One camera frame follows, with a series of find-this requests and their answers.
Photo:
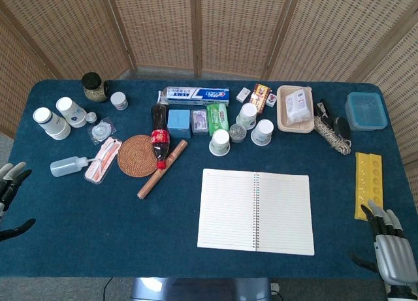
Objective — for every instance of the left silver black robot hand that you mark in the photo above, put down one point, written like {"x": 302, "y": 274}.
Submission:
{"x": 11, "y": 178}

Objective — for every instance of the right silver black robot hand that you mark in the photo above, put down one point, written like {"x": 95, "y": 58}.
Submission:
{"x": 395, "y": 255}

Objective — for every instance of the white spiral notebook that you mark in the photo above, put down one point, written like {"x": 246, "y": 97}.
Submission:
{"x": 228, "y": 209}

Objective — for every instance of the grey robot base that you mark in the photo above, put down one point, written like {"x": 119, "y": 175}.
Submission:
{"x": 196, "y": 289}

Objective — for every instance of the clear plastic squeeze bottle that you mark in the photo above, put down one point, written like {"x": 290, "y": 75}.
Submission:
{"x": 65, "y": 166}

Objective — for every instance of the white blue paper cup stack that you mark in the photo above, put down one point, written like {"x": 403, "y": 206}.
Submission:
{"x": 52, "y": 123}
{"x": 72, "y": 112}

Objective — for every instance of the yellow plastic hole rack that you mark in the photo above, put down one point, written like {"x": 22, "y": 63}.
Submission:
{"x": 369, "y": 180}

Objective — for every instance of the pink toothbrush blister pack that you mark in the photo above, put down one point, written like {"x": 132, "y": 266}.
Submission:
{"x": 102, "y": 160}

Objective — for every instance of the tiny bottle white cap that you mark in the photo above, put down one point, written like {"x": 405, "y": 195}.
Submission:
{"x": 91, "y": 117}

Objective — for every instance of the round disc in clear packet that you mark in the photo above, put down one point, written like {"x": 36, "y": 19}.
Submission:
{"x": 100, "y": 131}

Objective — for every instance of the blue table cloth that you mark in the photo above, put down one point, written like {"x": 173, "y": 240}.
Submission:
{"x": 98, "y": 242}

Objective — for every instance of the glass jar black lid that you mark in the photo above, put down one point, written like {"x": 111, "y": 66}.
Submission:
{"x": 93, "y": 87}

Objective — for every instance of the round woven rattan coaster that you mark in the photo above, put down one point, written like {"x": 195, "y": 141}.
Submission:
{"x": 134, "y": 157}

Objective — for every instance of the small white cream jar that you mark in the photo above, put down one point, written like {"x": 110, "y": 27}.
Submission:
{"x": 119, "y": 101}

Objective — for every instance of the brown paper wrapped roll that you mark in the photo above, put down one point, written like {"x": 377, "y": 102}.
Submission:
{"x": 153, "y": 181}

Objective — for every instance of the blue lidded plastic container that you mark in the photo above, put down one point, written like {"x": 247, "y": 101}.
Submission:
{"x": 365, "y": 111}

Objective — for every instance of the cola bottle red label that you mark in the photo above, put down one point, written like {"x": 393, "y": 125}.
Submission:
{"x": 160, "y": 137}

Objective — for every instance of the black clip tool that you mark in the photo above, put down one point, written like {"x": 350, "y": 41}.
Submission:
{"x": 325, "y": 110}

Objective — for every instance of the light blue square box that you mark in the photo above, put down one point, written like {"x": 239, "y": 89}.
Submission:
{"x": 179, "y": 123}

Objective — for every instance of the beige pulp food tray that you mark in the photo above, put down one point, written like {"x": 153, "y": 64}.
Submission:
{"x": 282, "y": 118}

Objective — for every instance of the white plastic packet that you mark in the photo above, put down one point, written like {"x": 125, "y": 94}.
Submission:
{"x": 298, "y": 106}

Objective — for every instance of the white green paper cup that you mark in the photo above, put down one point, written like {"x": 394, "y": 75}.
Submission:
{"x": 219, "y": 142}
{"x": 262, "y": 133}
{"x": 247, "y": 115}

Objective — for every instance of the small grey purple case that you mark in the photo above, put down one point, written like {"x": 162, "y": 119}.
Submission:
{"x": 199, "y": 121}

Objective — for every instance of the white mahjong tile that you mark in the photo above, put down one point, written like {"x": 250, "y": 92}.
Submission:
{"x": 271, "y": 100}

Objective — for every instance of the round metal pin tin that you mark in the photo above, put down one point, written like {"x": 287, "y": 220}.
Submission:
{"x": 237, "y": 133}

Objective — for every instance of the blue white toothpaste box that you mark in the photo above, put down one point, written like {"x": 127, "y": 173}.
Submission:
{"x": 196, "y": 96}

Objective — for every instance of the red playing card box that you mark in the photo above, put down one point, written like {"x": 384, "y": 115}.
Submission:
{"x": 260, "y": 97}

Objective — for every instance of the woven bamboo folding screen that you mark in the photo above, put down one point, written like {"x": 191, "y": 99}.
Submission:
{"x": 156, "y": 26}

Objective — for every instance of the green wet wipes pack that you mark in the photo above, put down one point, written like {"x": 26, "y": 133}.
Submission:
{"x": 217, "y": 118}

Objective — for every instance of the small white box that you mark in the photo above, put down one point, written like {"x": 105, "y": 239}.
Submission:
{"x": 243, "y": 95}

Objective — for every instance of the white wall plug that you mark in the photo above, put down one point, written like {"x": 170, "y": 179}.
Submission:
{"x": 275, "y": 287}

